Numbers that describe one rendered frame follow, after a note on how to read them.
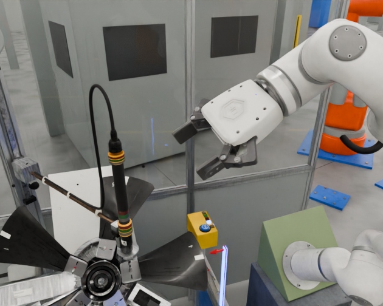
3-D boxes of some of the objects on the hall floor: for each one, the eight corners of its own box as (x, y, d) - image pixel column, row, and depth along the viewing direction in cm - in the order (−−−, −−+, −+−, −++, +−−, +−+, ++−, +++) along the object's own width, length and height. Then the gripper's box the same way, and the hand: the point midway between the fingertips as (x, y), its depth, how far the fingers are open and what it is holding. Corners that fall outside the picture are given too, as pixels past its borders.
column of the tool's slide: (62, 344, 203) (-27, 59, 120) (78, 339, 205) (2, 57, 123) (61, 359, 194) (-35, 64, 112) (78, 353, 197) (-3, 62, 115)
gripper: (311, 139, 48) (219, 204, 49) (250, 84, 59) (175, 136, 60) (306, 110, 42) (202, 183, 43) (239, 54, 54) (157, 113, 54)
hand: (191, 153), depth 51 cm, fingers open, 8 cm apart
